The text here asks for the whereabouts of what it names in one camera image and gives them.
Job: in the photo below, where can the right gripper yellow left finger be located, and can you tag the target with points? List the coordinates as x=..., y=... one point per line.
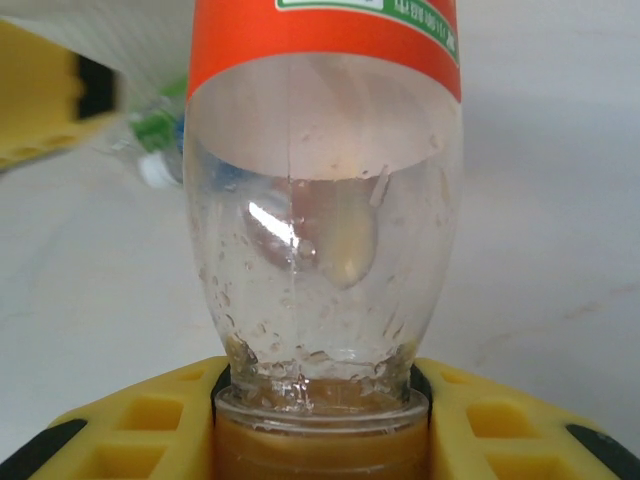
x=150, y=430

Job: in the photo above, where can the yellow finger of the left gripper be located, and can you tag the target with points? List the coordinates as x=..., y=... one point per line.
x=35, y=90

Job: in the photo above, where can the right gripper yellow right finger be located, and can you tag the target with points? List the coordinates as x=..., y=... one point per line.
x=500, y=435

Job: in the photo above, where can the orange label plastic bottle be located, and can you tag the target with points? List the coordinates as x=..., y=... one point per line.
x=320, y=250

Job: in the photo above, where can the cream ribbed plastic bin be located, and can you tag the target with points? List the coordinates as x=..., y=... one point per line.
x=140, y=40

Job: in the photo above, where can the green lime label bottle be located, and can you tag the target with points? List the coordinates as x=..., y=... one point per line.
x=150, y=125

